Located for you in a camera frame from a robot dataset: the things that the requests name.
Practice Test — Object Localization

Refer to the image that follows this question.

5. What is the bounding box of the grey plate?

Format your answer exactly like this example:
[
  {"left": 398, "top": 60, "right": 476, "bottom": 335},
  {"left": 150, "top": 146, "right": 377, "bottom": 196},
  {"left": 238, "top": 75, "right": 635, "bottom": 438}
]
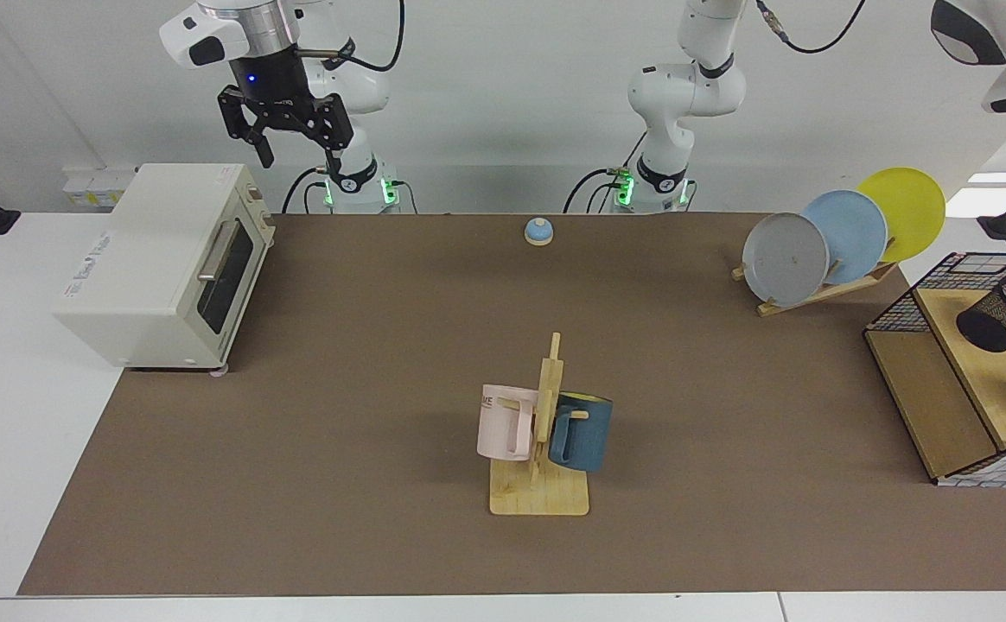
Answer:
[{"left": 742, "top": 213, "right": 831, "bottom": 308}]

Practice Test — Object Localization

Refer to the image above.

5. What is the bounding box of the wooden plate rack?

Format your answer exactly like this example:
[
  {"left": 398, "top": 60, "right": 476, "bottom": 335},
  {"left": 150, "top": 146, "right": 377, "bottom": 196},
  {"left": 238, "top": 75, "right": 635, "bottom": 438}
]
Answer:
[{"left": 732, "top": 259, "right": 899, "bottom": 318}]

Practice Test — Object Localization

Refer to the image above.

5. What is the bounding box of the wooden cup stand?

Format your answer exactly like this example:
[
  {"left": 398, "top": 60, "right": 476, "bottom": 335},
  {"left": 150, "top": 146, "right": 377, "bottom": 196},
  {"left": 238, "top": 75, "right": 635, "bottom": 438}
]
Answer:
[{"left": 489, "top": 333, "right": 591, "bottom": 517}]

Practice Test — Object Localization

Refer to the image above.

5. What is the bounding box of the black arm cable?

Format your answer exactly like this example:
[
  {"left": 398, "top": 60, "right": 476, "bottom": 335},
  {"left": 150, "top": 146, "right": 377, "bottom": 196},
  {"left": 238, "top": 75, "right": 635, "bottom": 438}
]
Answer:
[
  {"left": 756, "top": 0, "right": 867, "bottom": 55},
  {"left": 294, "top": 0, "right": 406, "bottom": 75}
]

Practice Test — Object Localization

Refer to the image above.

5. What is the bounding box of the yellow plate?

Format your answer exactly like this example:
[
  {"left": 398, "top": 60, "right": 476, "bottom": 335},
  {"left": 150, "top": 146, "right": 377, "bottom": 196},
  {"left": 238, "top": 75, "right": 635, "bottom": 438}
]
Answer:
[{"left": 856, "top": 167, "right": 946, "bottom": 264}]

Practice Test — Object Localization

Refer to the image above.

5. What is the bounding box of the black base cable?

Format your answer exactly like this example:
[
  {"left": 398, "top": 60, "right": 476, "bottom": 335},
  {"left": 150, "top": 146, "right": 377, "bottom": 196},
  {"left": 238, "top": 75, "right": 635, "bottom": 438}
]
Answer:
[
  {"left": 562, "top": 166, "right": 635, "bottom": 215},
  {"left": 283, "top": 167, "right": 419, "bottom": 215}
]

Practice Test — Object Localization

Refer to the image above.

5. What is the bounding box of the pink cup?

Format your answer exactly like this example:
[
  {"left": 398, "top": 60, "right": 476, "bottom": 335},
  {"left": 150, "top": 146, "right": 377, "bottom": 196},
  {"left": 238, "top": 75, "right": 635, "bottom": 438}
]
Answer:
[{"left": 476, "top": 384, "right": 540, "bottom": 463}]

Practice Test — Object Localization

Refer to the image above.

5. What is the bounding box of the black mesh pen holder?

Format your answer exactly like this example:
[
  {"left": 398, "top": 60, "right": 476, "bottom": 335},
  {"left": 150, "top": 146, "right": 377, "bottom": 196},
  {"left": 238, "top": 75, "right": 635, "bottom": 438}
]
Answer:
[{"left": 955, "top": 275, "right": 1006, "bottom": 353}]

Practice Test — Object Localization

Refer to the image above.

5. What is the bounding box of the wire basket with wooden floor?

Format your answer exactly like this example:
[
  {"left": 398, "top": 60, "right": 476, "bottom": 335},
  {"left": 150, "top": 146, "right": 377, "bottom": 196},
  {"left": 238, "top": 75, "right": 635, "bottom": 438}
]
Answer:
[{"left": 863, "top": 252, "right": 1006, "bottom": 489}]

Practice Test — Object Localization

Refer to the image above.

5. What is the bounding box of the light blue plate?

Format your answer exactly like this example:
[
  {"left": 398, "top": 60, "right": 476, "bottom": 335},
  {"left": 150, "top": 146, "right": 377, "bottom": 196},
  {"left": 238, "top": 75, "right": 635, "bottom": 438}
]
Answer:
[{"left": 801, "top": 189, "right": 888, "bottom": 286}]

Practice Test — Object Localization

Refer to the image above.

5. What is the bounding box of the pale toaster oven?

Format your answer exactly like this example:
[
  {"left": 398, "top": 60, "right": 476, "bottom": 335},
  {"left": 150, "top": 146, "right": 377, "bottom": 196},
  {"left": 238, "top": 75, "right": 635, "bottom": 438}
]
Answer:
[{"left": 52, "top": 162, "right": 277, "bottom": 377}]

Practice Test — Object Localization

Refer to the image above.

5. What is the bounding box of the dark teal cup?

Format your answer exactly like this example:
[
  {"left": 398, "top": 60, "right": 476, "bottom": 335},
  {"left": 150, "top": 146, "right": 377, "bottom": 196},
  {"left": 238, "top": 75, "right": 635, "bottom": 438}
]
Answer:
[{"left": 548, "top": 391, "right": 614, "bottom": 473}]

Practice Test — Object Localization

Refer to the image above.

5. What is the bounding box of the brown table cloth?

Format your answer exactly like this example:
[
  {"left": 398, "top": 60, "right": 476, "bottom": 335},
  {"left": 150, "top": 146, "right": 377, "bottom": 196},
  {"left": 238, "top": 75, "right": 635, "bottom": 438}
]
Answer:
[{"left": 17, "top": 212, "right": 1006, "bottom": 597}]

